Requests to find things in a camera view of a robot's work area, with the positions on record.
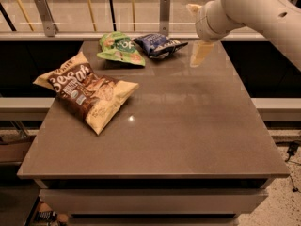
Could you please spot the blue chip bag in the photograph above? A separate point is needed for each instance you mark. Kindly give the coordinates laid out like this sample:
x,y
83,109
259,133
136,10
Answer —
x,y
158,46

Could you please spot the grey drawer front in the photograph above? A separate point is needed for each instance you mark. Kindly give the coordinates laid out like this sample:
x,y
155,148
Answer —
x,y
153,201

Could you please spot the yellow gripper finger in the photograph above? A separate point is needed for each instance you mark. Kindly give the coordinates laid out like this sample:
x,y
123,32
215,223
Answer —
x,y
200,50
193,9

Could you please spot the green chip bag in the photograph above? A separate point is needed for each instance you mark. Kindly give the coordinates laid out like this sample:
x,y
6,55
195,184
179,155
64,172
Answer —
x,y
117,46

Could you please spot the metal railing bracket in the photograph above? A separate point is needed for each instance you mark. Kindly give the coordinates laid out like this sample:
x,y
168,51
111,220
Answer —
x,y
164,17
48,23

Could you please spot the black power adapter with cable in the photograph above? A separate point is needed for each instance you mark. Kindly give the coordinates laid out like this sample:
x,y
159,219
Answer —
x,y
292,149

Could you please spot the brown sesame chip bag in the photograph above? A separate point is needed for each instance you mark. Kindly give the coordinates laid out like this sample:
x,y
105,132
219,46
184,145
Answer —
x,y
93,98

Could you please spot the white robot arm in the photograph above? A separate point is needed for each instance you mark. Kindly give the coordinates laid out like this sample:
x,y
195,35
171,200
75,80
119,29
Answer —
x,y
277,20

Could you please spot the metal railing bracket left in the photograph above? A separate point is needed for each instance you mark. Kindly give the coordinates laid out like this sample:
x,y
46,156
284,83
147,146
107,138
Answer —
x,y
48,23

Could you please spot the metal railing bracket middle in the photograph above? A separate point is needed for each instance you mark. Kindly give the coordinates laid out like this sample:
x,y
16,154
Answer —
x,y
164,17

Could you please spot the horizontal metal rail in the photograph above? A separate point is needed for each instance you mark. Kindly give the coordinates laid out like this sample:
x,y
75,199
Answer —
x,y
62,36

